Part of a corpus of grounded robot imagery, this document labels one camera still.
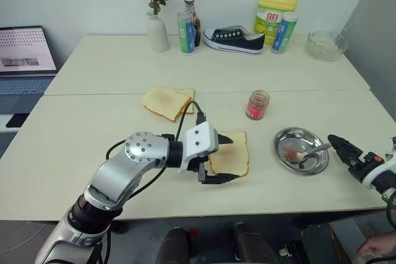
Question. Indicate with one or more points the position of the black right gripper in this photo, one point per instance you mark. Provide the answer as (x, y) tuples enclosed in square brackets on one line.
[(366, 162)]

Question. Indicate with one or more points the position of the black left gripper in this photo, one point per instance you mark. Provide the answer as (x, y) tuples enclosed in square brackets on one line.
[(202, 172)]

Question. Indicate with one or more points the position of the metal spoon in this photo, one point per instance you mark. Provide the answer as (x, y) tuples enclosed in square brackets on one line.
[(315, 150)]

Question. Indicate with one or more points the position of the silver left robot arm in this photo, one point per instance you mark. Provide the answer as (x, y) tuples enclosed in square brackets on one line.
[(123, 168)]

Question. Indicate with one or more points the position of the single toast bread slice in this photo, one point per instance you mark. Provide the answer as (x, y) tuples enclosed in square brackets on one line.
[(230, 155)]

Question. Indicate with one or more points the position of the red jam jar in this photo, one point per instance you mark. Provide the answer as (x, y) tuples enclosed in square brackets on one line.
[(257, 106)]

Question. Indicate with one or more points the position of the thin stacked bread slice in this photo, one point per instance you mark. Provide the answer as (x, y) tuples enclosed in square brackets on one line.
[(189, 103)]

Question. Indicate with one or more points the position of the thick stacked bread slice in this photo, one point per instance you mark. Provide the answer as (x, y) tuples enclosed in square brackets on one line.
[(165, 101)]

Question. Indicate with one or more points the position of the bystander bare hand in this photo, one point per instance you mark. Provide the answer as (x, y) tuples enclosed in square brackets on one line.
[(379, 245)]

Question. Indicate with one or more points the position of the round metal plate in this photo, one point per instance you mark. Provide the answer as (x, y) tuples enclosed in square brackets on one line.
[(289, 140)]

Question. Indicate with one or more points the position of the dark brown rounded shape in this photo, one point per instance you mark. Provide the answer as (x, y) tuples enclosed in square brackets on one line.
[(174, 247), (252, 245)]

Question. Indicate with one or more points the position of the clear glass ashtray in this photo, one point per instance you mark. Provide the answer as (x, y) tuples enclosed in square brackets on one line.
[(325, 47)]

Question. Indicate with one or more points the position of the black white canvas shoe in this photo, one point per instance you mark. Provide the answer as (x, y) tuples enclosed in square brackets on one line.
[(235, 41)]

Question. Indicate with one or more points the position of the grey partition panel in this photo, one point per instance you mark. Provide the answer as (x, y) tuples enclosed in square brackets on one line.
[(371, 35)]

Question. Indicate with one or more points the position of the green blue labelled tube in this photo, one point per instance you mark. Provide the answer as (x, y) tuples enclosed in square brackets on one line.
[(185, 35)]

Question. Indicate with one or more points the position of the blue white labelled tube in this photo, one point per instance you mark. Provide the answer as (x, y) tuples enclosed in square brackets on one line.
[(284, 33)]

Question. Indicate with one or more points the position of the dark sauce bottle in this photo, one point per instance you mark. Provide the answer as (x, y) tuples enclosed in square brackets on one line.
[(196, 26)]

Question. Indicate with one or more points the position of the white ceramic vase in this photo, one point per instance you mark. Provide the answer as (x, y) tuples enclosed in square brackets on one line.
[(157, 33)]

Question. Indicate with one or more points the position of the yellow detergent bottle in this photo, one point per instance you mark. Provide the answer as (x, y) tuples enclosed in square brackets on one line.
[(270, 10)]

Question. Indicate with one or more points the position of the flat black pad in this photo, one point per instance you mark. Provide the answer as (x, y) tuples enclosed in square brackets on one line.
[(17, 120)]

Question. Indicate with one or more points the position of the open laptop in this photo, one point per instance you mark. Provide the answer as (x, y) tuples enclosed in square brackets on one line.
[(24, 60)]

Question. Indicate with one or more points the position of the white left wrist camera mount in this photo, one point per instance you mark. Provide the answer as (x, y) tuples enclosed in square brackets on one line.
[(199, 138)]

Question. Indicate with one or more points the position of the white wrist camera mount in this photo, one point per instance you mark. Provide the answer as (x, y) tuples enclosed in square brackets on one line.
[(379, 172), (199, 138)]

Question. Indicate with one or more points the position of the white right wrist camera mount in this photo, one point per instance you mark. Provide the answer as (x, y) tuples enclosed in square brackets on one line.
[(379, 172)]

